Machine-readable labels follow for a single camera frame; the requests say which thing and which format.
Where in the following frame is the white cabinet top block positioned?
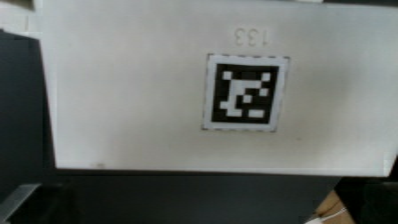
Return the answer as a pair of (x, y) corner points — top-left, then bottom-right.
(37, 0), (398, 177)

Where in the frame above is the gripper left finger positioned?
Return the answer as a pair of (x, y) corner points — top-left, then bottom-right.
(0, 181), (76, 224)

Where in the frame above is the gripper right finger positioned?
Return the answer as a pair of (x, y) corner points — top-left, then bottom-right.
(358, 182), (398, 224)

